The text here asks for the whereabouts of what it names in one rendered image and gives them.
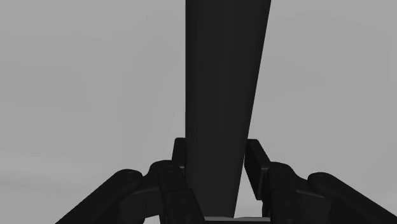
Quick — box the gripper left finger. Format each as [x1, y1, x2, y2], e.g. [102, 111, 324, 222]
[55, 137, 206, 224]

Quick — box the long black object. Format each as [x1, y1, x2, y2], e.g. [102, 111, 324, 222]
[185, 0, 272, 219]

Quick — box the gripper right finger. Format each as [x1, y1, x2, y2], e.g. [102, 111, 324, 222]
[243, 138, 397, 224]

